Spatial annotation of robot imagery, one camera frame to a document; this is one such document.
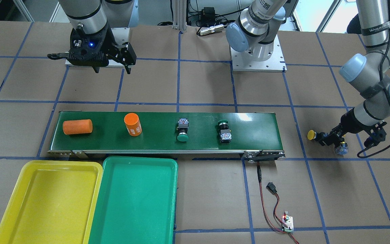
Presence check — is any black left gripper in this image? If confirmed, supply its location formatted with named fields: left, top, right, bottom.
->
left=319, top=108, right=387, bottom=149

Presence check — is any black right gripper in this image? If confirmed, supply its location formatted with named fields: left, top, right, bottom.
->
left=67, top=24, right=137, bottom=74

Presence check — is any yellow push button switch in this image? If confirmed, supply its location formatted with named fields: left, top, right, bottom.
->
left=307, top=129, right=328, bottom=142

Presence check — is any labelled orange cylinder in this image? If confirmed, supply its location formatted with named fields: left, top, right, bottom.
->
left=124, top=113, right=142, bottom=137

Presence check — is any green push button switch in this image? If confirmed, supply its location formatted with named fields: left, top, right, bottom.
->
left=218, top=120, right=232, bottom=144

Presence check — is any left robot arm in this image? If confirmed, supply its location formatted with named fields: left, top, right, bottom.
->
left=226, top=0, right=390, bottom=149

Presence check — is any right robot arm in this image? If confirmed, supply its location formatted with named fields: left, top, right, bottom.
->
left=48, top=0, right=139, bottom=74

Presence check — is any green conveyor belt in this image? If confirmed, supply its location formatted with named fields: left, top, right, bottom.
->
left=48, top=111, right=286, bottom=162

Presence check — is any small motor controller board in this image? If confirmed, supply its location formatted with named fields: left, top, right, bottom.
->
left=281, top=211, right=294, bottom=233

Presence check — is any green plastic tray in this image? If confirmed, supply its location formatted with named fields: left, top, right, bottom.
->
left=88, top=156, right=178, bottom=244

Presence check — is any yellow plastic tray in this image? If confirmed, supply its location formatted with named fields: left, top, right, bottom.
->
left=0, top=160, right=103, bottom=244

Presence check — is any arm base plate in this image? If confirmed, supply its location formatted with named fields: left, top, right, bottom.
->
left=65, top=28, right=130, bottom=68
left=230, top=36, right=287, bottom=72

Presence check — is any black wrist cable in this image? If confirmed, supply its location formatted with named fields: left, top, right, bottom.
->
left=357, top=102, right=390, bottom=159

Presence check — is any red black power cable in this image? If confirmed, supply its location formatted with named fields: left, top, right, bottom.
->
left=256, top=162, right=300, bottom=244

